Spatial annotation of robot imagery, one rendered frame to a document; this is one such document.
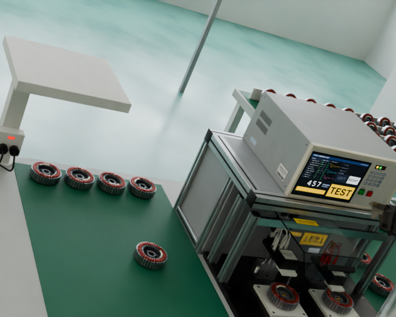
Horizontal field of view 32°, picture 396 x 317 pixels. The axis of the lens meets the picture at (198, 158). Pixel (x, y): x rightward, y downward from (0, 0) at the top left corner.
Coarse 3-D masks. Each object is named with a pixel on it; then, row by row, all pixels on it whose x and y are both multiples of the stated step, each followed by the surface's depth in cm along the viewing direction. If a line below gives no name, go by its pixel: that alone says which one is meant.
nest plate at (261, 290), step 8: (256, 288) 235; (264, 288) 237; (264, 296) 233; (264, 304) 230; (272, 304) 230; (272, 312) 226; (280, 312) 228; (288, 312) 230; (296, 312) 232; (304, 312) 234
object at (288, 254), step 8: (264, 240) 242; (280, 248) 236; (272, 256) 237; (280, 256) 233; (288, 256) 234; (280, 264) 232; (288, 264) 233; (296, 264) 234; (280, 272) 232; (288, 272) 232
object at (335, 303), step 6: (324, 294) 244; (330, 294) 243; (336, 294) 248; (342, 294) 247; (324, 300) 243; (330, 300) 241; (336, 300) 244; (342, 300) 245; (348, 300) 245; (330, 306) 241; (336, 306) 240; (342, 306) 240; (348, 306) 241; (342, 312) 241; (348, 312) 242
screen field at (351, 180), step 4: (336, 176) 230; (340, 176) 230; (344, 176) 231; (348, 176) 232; (352, 176) 232; (336, 180) 231; (340, 180) 231; (344, 180) 232; (348, 180) 233; (352, 180) 233; (356, 180) 234; (356, 184) 235
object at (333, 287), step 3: (327, 282) 246; (330, 282) 246; (333, 282) 246; (336, 282) 247; (339, 282) 247; (342, 282) 248; (327, 285) 247; (330, 285) 246; (333, 285) 247; (336, 285) 248; (339, 285) 248; (342, 285) 249; (330, 288) 245; (333, 288) 245; (336, 288) 246; (339, 288) 247; (342, 288) 247; (336, 291) 246; (339, 291) 247; (342, 291) 247
